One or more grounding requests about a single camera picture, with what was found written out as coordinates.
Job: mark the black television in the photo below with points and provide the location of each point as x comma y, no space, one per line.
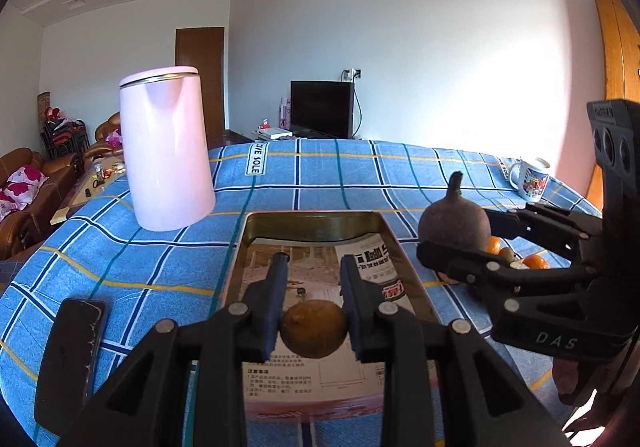
324,107

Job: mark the brown leather armchair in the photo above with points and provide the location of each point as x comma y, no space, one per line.
108,141

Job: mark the brown leather sofa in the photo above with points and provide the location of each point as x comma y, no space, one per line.
32,190

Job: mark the medium orange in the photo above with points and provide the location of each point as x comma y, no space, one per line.
535,261

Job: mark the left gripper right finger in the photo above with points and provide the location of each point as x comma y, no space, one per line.
381,331

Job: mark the small orange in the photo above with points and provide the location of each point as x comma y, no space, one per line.
494,245

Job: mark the brownish round fruit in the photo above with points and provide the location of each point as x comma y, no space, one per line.
313,329

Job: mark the brown wooden door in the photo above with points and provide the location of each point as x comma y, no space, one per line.
203,49

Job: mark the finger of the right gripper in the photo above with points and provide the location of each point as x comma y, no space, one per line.
556,229
577,284

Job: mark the pink metal tin box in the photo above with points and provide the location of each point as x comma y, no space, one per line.
329,226

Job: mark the black smartphone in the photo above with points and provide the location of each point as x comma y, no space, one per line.
66,375

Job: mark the yellow green lemon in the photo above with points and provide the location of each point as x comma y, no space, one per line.
508,255

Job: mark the blue plaid tablecloth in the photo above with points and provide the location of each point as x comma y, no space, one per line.
313,199

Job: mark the pink electric kettle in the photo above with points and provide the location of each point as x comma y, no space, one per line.
165,147

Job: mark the wooden coffee table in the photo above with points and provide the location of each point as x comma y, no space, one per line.
98,175

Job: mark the paper leaflet in tin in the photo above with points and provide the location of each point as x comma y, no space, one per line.
312,373

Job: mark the cartoon printed white mug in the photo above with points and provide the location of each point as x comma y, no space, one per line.
529,178

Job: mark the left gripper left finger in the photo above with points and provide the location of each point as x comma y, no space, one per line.
242,332

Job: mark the purple beet with stem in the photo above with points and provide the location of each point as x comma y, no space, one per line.
455,221

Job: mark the person right hand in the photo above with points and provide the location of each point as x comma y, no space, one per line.
615,407

